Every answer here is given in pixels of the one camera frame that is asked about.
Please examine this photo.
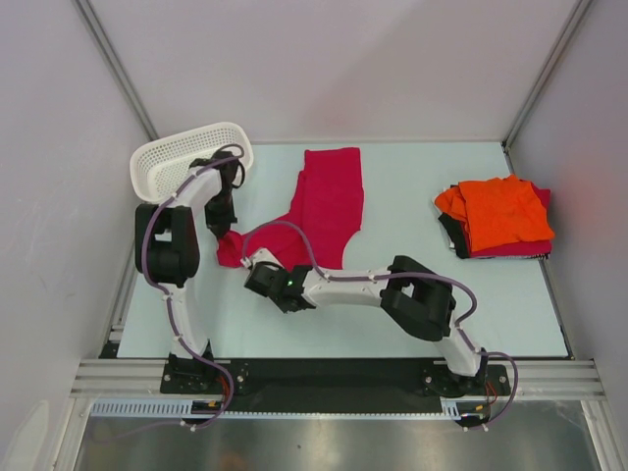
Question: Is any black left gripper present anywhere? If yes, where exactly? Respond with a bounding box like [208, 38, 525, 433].
[203, 189, 236, 240]

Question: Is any magenta t shirt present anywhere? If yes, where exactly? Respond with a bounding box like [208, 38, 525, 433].
[434, 185, 552, 259]
[216, 147, 365, 270]

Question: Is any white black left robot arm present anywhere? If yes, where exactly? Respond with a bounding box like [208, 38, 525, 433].
[134, 143, 246, 393]

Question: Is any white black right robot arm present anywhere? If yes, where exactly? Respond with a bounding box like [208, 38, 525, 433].
[242, 249, 489, 393]

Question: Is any white perforated plastic basket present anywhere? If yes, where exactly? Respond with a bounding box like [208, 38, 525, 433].
[130, 122, 254, 203]

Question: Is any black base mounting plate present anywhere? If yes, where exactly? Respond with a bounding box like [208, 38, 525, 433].
[160, 355, 513, 415]

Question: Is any black t shirt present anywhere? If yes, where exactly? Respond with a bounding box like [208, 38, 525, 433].
[438, 213, 470, 259]

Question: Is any orange t shirt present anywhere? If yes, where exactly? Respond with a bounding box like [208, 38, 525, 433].
[434, 175, 554, 252]

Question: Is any magenta folded t shirt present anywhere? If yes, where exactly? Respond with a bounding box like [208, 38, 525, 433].
[434, 185, 552, 259]

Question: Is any white slotted cable duct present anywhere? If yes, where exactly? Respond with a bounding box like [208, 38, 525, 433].
[91, 398, 461, 420]

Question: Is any aluminium left corner post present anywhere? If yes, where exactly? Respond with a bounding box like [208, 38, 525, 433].
[71, 0, 159, 141]

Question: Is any aluminium corner post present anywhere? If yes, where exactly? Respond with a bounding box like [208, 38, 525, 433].
[501, 0, 597, 153]
[71, 0, 159, 141]

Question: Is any aluminium front frame rail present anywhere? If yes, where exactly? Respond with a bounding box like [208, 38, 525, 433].
[71, 358, 605, 400]

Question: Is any aluminium right corner post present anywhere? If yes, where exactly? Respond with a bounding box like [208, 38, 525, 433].
[501, 0, 597, 153]

